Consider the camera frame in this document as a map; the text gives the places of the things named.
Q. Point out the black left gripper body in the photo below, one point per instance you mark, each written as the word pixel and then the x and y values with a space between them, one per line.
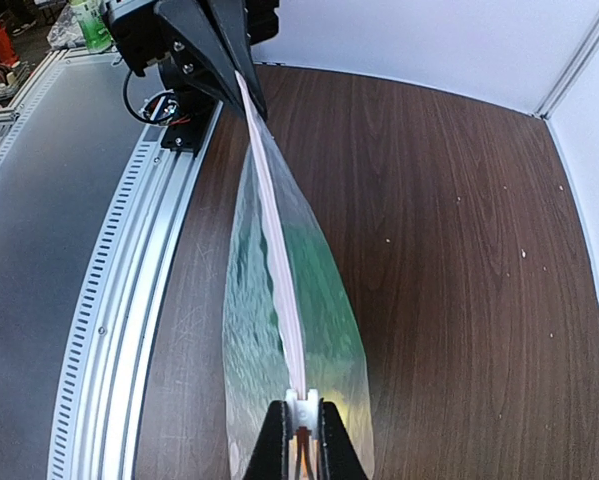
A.
pixel 139 38

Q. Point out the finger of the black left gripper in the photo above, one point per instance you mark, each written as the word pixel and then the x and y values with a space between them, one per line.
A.
pixel 197 50
pixel 231 19

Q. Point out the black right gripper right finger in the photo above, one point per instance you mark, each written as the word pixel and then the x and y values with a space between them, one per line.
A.
pixel 337 458

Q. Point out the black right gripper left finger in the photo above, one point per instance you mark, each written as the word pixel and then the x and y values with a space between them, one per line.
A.
pixel 270 457

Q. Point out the green bok choy toy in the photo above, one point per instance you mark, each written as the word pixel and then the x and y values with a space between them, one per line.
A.
pixel 253 355

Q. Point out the clear zip top bag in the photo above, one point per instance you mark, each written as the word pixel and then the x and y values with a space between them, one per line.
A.
pixel 269 201

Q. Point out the green drink bottle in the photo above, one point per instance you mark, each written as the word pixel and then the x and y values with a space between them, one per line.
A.
pixel 89 18

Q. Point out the left round circuit board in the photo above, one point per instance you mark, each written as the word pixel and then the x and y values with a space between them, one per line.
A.
pixel 161 109

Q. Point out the red background object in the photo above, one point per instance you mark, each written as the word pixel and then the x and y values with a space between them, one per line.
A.
pixel 8 56

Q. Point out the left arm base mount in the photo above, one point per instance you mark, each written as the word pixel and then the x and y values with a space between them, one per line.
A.
pixel 195 110

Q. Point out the front aluminium rail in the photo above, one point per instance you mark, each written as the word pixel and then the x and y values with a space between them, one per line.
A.
pixel 102 380

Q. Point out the left aluminium frame post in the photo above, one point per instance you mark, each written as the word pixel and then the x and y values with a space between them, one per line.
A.
pixel 574 68

